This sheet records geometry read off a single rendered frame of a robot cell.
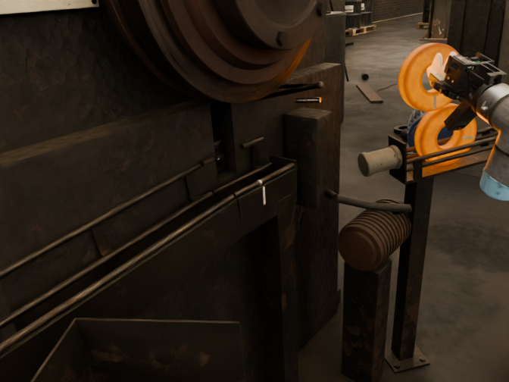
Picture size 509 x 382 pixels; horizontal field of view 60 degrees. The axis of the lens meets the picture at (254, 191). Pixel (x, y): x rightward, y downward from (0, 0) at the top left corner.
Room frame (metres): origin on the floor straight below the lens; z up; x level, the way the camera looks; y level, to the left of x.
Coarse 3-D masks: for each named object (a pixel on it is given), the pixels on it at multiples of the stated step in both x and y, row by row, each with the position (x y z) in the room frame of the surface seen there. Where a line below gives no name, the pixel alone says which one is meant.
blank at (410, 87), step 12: (420, 48) 1.03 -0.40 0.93; (432, 48) 1.02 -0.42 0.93; (444, 48) 1.03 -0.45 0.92; (408, 60) 1.03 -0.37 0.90; (420, 60) 1.02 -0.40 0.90; (432, 60) 1.02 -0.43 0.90; (444, 60) 1.03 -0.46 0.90; (408, 72) 1.01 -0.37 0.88; (420, 72) 1.02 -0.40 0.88; (408, 84) 1.01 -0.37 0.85; (420, 84) 1.02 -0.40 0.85; (408, 96) 1.01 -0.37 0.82; (420, 96) 1.02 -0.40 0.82; (432, 96) 1.02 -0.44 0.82; (444, 96) 1.03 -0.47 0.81; (420, 108) 1.02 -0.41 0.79; (432, 108) 1.02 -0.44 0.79
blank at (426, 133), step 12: (444, 108) 1.03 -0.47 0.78; (420, 120) 1.05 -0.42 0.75; (432, 120) 1.02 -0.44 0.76; (444, 120) 1.03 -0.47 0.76; (420, 132) 1.02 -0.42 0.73; (432, 132) 1.02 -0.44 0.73; (456, 132) 1.05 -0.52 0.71; (468, 132) 1.04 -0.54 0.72; (420, 144) 1.02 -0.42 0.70; (432, 144) 1.02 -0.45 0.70; (456, 144) 1.04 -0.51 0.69; (444, 156) 1.03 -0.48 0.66
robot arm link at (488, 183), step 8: (496, 152) 0.77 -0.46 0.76; (504, 152) 0.75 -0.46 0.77; (488, 160) 0.79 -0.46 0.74; (496, 160) 0.76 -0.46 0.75; (504, 160) 0.75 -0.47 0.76; (488, 168) 0.78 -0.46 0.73; (496, 168) 0.76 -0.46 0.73; (504, 168) 0.75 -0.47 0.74; (488, 176) 0.77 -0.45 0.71; (496, 176) 0.76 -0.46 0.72; (504, 176) 0.75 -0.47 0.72; (480, 184) 0.80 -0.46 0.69; (488, 184) 0.77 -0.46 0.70; (496, 184) 0.76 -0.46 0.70; (504, 184) 0.75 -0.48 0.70; (488, 192) 0.77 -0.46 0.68; (496, 192) 0.76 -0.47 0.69; (504, 192) 0.75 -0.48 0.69; (504, 200) 0.76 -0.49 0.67
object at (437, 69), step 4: (436, 56) 1.00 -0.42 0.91; (440, 56) 0.98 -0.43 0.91; (436, 60) 0.99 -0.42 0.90; (440, 60) 0.98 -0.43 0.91; (432, 64) 1.01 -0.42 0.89; (436, 64) 0.99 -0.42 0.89; (440, 64) 0.98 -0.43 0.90; (428, 68) 1.02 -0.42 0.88; (432, 68) 1.00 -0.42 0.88; (436, 68) 0.99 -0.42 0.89; (440, 68) 0.98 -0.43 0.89; (444, 68) 0.97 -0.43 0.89; (428, 72) 1.01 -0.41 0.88; (432, 72) 1.00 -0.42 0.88; (436, 72) 0.99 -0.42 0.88; (440, 72) 0.97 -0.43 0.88; (444, 72) 0.96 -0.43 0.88; (428, 76) 1.00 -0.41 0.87; (436, 76) 0.98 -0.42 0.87; (440, 76) 0.98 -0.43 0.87; (444, 76) 0.96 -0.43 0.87
